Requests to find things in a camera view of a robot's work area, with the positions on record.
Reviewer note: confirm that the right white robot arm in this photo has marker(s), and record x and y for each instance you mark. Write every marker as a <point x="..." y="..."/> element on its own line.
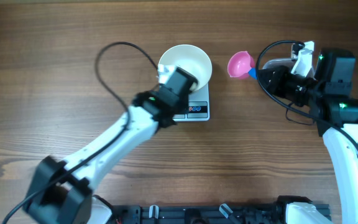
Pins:
<point x="322" y="94"/>

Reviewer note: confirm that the white bowl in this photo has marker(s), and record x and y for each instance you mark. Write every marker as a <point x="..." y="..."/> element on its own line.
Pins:
<point x="192" y="59"/>

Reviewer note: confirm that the white digital kitchen scale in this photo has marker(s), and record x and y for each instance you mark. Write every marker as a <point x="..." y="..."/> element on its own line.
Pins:
<point x="198" y="107"/>

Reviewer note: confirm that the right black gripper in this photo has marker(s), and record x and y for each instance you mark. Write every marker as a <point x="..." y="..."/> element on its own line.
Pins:
<point x="281" y="73"/>

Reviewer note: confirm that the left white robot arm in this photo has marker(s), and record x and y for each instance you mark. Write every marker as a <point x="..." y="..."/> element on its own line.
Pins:
<point x="62" y="191"/>

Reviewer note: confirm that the clear plastic bean container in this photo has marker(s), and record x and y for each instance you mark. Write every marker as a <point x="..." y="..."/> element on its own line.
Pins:
<point x="288" y="62"/>

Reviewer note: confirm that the pink scoop blue handle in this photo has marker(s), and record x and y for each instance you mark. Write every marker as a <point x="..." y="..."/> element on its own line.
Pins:
<point x="241" y="66"/>

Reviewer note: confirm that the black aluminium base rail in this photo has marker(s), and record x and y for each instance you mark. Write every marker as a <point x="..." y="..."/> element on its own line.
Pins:
<point x="286" y="209"/>

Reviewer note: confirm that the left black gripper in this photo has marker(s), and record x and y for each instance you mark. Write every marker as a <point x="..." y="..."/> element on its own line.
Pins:
<point x="185" y="103"/>

